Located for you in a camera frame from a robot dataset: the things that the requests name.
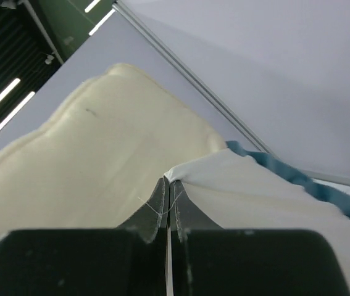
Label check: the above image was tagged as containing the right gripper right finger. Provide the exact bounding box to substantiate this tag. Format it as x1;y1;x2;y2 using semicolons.
169;181;350;295

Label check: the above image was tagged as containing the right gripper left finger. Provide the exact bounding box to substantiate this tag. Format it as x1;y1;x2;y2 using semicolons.
0;178;169;295

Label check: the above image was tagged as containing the blue frilled white pillowcase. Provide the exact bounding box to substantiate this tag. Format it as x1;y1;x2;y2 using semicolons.
165;141;350;288

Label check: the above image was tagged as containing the cream white pillow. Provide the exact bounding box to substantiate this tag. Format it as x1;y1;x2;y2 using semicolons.
0;64;226;237

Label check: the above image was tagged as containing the right aluminium frame post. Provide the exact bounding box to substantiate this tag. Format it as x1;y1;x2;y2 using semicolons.
117;1;350;186

